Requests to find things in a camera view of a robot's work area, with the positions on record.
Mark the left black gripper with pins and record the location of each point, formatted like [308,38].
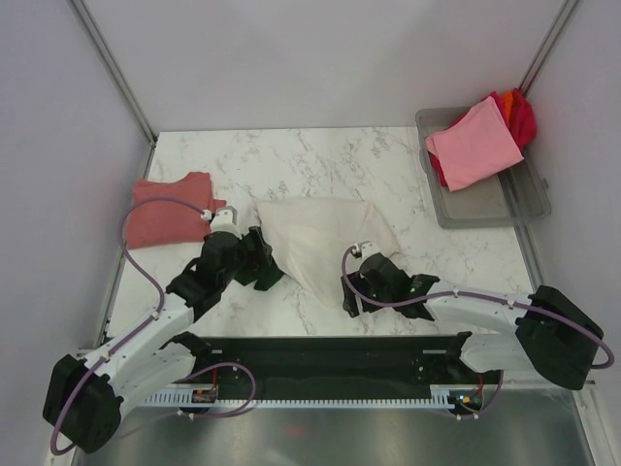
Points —
[259,256]

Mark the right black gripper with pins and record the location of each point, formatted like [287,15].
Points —
[348,304]

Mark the white and green t-shirt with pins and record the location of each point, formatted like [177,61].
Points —
[309,236]

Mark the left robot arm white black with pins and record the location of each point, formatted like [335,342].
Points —
[88,397]

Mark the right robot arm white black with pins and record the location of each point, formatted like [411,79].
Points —
[543,331]

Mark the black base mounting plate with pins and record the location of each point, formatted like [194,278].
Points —
[331,367]

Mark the folded salmon red t-shirt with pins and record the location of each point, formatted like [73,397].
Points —
[163,223]

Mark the clear grey plastic bin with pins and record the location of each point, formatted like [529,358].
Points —
[516,196]

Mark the pink t-shirt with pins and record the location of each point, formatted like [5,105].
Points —
[479,145]

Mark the orange t-shirt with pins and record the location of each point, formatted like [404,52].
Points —
[507,98]

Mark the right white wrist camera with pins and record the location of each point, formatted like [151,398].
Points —
[364,250]

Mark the white slotted cable duct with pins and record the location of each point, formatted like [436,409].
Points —
[187,397]

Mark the left aluminium frame post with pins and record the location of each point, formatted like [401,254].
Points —
[99,43]

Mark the aluminium frame post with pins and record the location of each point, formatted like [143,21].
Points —
[99,43]
[551,39]

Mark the right aluminium frame post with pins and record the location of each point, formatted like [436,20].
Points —
[551,39]

